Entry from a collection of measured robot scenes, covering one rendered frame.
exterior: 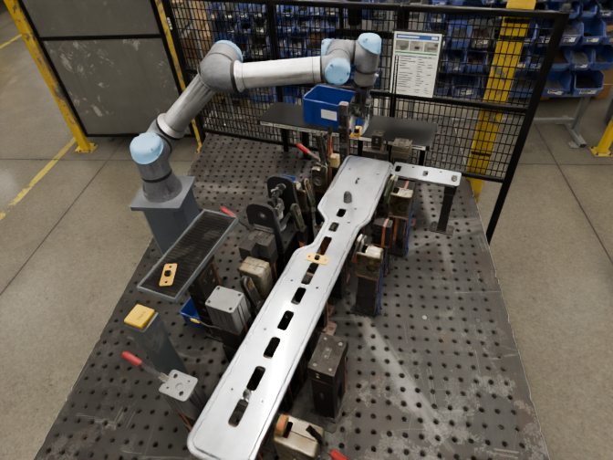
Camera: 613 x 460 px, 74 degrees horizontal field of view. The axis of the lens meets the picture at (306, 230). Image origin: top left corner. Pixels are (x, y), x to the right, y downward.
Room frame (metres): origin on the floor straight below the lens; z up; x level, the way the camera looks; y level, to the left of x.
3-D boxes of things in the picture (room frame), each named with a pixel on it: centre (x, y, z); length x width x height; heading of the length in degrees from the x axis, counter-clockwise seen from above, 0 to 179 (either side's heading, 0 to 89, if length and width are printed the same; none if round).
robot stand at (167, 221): (1.34, 0.56, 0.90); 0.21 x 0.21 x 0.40; 80
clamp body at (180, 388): (0.53, 0.38, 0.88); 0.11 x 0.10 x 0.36; 64
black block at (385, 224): (1.16, -0.30, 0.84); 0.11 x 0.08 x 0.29; 64
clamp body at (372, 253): (0.96, -0.21, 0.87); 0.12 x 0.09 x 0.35; 64
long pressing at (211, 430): (0.97, -0.03, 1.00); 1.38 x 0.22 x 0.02; 154
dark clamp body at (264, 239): (1.04, 0.16, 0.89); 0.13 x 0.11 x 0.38; 64
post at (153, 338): (0.69, 0.49, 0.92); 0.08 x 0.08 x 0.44; 64
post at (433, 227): (1.38, -0.64, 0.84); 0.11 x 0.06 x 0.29; 64
